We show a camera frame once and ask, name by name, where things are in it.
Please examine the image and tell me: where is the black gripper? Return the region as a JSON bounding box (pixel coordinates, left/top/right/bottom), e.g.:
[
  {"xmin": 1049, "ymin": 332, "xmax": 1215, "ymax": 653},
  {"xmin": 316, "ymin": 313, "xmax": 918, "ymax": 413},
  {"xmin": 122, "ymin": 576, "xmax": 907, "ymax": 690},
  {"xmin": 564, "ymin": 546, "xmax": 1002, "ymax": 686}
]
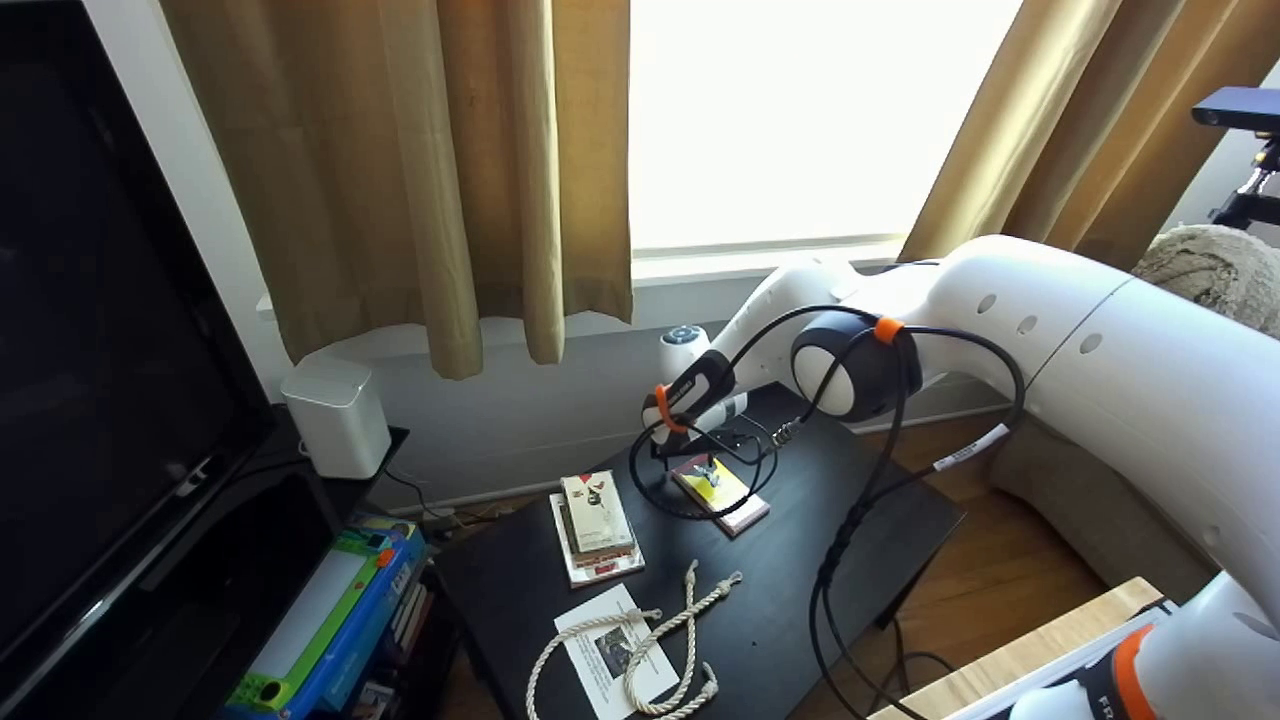
[{"xmin": 712, "ymin": 414, "xmax": 788, "ymax": 464}]

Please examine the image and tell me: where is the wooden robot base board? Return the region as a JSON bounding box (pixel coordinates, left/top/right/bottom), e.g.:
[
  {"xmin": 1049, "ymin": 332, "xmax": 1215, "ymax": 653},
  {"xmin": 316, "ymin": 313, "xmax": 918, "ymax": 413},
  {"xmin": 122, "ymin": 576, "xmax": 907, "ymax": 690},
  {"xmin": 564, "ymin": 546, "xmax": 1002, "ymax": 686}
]
[{"xmin": 873, "ymin": 576, "xmax": 1163, "ymax": 720}]

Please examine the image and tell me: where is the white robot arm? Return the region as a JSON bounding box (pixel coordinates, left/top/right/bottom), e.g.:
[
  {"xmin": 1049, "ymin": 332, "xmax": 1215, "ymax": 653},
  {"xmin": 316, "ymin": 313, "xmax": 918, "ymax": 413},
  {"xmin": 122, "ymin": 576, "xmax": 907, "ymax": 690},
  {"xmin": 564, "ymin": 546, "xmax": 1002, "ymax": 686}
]
[{"xmin": 646, "ymin": 237, "xmax": 1280, "ymax": 720}]

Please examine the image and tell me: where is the white book under stack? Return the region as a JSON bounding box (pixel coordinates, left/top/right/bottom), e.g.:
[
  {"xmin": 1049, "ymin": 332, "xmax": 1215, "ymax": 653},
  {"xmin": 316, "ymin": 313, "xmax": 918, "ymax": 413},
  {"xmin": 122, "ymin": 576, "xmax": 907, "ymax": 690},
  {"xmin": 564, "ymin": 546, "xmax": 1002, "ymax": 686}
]
[{"xmin": 547, "ymin": 491, "xmax": 646, "ymax": 588}]

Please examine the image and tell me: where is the white booklet with picture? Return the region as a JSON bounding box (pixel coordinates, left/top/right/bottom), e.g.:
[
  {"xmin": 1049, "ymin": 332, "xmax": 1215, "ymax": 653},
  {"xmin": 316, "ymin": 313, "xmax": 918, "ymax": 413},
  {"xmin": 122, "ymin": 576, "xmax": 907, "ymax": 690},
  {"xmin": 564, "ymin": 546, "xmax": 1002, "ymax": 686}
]
[{"xmin": 556, "ymin": 583, "xmax": 682, "ymax": 720}]

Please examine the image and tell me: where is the beige armchair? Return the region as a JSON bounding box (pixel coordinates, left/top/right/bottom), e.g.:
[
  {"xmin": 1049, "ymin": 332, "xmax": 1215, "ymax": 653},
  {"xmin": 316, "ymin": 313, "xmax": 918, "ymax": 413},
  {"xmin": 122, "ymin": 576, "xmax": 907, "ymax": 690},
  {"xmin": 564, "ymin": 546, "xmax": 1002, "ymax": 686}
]
[{"xmin": 989, "ymin": 419, "xmax": 1215, "ymax": 599}]

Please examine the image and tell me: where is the left tan curtain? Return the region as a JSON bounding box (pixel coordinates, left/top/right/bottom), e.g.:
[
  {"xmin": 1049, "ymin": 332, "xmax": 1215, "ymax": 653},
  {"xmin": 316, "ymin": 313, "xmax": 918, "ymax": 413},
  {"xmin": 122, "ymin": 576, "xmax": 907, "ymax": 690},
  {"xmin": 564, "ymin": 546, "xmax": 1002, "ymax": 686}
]
[{"xmin": 159, "ymin": 0, "xmax": 633, "ymax": 379}]

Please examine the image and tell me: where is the tan curtain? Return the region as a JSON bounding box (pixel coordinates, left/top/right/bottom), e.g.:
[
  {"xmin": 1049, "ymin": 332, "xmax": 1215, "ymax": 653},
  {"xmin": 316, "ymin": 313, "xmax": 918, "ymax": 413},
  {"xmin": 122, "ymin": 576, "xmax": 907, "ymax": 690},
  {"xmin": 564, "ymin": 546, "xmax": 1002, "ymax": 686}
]
[
  {"xmin": 159, "ymin": 0, "xmax": 633, "ymax": 379},
  {"xmin": 903, "ymin": 0, "xmax": 1280, "ymax": 267}
]

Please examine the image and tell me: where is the white box speaker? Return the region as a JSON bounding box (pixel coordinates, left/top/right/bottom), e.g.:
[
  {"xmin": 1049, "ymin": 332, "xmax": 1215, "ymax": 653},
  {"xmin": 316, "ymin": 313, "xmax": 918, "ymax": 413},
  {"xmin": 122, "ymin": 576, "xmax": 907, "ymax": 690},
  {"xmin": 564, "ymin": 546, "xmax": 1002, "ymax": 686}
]
[{"xmin": 285, "ymin": 363, "xmax": 392, "ymax": 481}]

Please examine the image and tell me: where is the green blue box stack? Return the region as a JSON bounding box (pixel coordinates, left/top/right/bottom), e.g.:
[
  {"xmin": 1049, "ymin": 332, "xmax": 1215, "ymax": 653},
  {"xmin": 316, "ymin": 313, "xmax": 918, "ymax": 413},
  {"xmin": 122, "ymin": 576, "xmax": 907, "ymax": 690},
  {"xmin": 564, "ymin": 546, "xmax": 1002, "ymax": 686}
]
[{"xmin": 219, "ymin": 522, "xmax": 429, "ymax": 720}]

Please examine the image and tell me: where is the right tan curtain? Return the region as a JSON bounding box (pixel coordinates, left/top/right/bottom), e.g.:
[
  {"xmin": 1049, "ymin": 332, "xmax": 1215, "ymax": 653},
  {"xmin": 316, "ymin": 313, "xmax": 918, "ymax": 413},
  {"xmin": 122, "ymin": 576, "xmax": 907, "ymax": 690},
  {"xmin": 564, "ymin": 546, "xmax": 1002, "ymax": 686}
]
[{"xmin": 903, "ymin": 0, "xmax": 1280, "ymax": 267}]

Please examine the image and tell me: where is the knitted grey blanket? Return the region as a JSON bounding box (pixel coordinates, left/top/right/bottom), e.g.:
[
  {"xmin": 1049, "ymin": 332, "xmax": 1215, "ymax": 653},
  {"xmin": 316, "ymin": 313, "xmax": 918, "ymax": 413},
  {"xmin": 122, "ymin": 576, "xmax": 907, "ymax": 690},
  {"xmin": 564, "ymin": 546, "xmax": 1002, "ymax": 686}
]
[{"xmin": 1138, "ymin": 225, "xmax": 1280, "ymax": 336}]

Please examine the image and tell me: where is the black tv stand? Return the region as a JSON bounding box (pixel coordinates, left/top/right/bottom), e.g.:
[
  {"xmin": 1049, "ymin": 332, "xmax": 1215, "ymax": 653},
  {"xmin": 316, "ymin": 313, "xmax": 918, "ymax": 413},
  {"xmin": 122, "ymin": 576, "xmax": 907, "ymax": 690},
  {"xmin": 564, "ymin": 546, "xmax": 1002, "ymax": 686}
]
[{"xmin": 0, "ymin": 422, "xmax": 455, "ymax": 720}]

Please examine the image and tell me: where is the black television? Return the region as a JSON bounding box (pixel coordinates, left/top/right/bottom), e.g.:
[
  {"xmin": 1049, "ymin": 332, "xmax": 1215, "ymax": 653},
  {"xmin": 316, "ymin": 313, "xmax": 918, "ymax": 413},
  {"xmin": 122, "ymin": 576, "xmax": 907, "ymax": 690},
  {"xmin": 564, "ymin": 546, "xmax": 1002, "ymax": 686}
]
[{"xmin": 0, "ymin": 0, "xmax": 263, "ymax": 682}]

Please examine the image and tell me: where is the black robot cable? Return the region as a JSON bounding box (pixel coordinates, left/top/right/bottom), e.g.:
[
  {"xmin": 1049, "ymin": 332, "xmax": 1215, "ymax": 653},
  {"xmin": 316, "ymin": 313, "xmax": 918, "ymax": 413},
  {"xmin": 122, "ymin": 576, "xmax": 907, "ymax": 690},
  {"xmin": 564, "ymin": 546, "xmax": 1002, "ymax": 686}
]
[{"xmin": 625, "ymin": 300, "xmax": 1033, "ymax": 720}]

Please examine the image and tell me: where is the black camera stand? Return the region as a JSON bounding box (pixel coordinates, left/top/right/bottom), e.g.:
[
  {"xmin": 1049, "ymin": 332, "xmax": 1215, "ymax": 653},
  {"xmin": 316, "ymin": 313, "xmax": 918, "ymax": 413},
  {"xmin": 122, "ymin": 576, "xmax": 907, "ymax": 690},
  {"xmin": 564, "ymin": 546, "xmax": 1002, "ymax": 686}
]
[{"xmin": 1187, "ymin": 82, "xmax": 1280, "ymax": 231}]

